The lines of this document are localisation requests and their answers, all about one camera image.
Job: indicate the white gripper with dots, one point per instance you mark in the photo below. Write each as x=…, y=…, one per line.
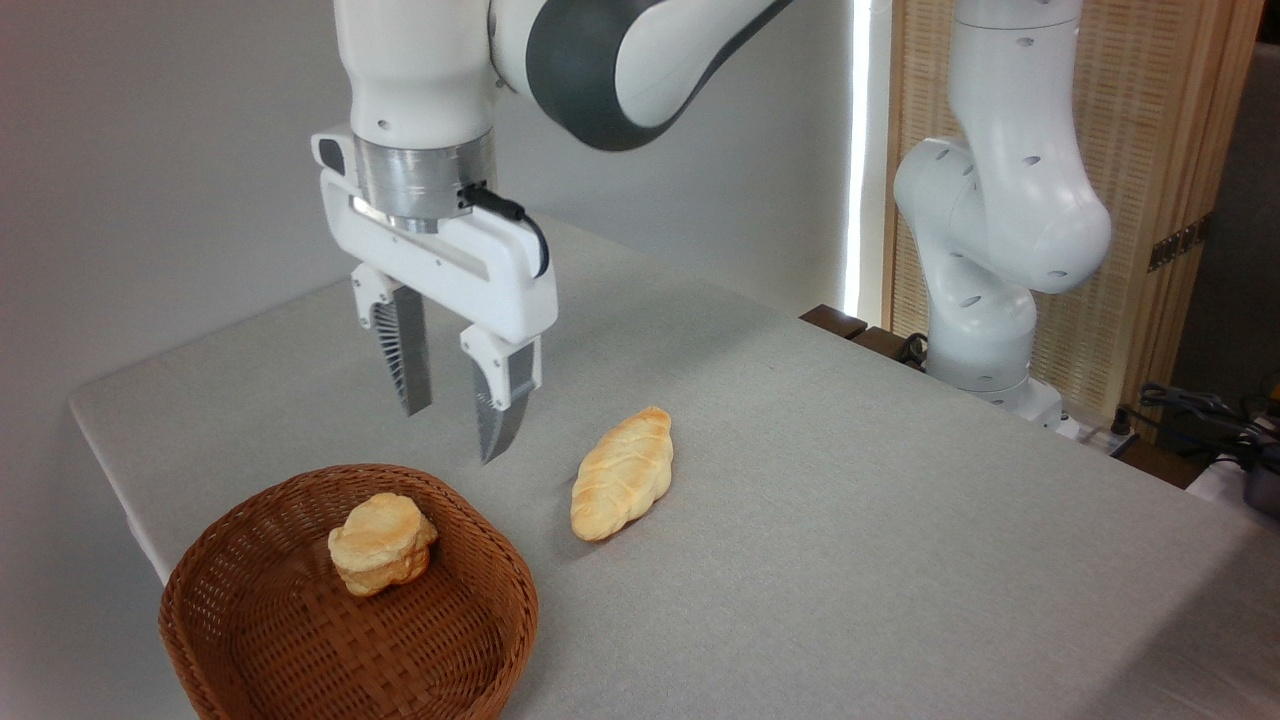
x=450, y=265

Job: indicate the small round bread bun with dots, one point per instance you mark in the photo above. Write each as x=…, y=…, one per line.
x=382, y=542

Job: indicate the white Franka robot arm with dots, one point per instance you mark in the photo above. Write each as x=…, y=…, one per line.
x=1000, y=200

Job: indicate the long braided bread loaf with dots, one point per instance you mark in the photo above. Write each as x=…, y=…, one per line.
x=622, y=474

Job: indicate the brown wicker basket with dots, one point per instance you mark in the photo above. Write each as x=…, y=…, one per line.
x=300, y=640

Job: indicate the grey tablecloth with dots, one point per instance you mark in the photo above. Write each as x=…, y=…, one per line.
x=850, y=520

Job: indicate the white power strip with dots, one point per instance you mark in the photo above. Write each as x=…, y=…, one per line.
x=1100, y=437

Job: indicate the dark metal screen hinge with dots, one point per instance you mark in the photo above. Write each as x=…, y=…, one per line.
x=1180, y=243

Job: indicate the dark wooden table frame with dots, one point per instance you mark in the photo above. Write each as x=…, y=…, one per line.
x=850, y=328

